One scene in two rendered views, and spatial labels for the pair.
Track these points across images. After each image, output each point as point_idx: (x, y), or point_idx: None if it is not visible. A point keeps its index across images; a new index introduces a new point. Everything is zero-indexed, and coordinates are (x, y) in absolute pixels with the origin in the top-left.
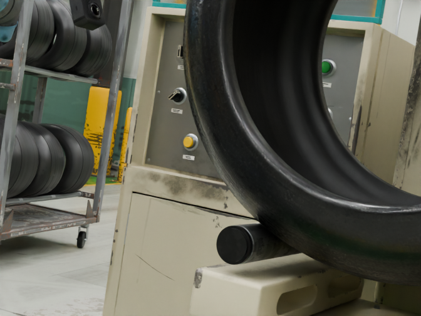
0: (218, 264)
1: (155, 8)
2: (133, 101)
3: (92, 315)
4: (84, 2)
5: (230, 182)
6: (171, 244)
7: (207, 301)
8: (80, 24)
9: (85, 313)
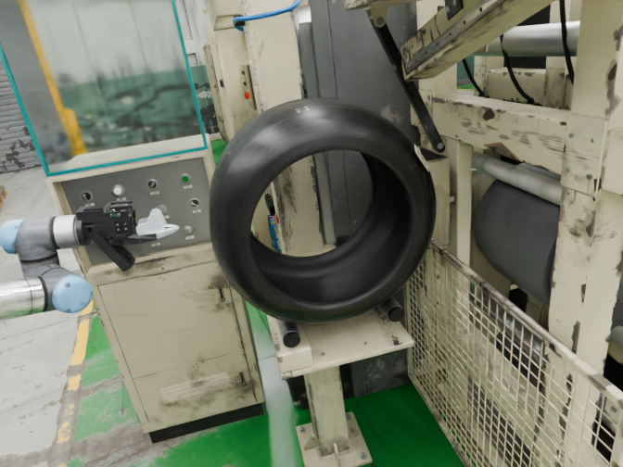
0: (172, 296)
1: (53, 179)
2: None
3: (6, 320)
4: (124, 258)
5: (276, 316)
6: (139, 299)
7: (287, 365)
8: (127, 270)
9: (0, 321)
